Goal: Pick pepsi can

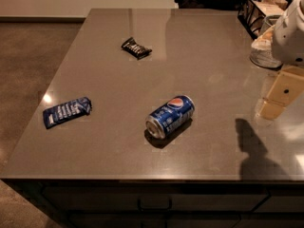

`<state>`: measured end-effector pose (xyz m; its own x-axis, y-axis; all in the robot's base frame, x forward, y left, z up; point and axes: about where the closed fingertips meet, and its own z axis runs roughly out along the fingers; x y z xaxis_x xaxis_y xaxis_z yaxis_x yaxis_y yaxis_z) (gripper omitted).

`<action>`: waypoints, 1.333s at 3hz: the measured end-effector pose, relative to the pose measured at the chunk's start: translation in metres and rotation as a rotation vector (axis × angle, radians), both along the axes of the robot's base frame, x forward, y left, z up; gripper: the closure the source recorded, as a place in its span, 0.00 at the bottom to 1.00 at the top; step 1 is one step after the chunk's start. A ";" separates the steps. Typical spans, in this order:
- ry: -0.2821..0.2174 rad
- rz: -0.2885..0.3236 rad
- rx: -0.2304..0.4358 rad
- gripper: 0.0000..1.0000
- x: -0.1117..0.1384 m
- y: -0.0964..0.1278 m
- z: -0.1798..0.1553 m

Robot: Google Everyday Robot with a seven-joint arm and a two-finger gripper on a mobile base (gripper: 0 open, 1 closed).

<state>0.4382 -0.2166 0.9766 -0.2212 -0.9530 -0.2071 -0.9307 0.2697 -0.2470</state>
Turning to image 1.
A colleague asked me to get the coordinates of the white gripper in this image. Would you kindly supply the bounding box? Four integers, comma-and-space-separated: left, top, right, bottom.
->
257, 0, 304, 120

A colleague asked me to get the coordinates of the blue pepsi can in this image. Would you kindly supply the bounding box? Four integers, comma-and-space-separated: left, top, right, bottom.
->
145, 95, 195, 140

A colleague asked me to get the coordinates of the clear glass jar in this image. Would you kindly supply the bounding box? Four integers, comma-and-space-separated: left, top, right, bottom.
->
249, 15, 282, 69

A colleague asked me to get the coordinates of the black snack wrapper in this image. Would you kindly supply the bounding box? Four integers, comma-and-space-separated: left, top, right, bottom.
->
121, 37, 152, 60

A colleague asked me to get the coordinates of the dark drawer cabinet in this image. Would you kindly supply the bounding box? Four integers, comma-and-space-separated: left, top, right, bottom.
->
4, 179, 304, 228

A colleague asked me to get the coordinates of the blue snack bag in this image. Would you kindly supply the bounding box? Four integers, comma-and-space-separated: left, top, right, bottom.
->
43, 97, 92, 129

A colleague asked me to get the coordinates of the black wire basket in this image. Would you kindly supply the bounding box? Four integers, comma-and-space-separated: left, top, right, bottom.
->
237, 0, 292, 39

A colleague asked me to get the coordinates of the black drawer handle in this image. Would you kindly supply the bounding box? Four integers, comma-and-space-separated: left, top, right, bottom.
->
138, 196, 172, 211

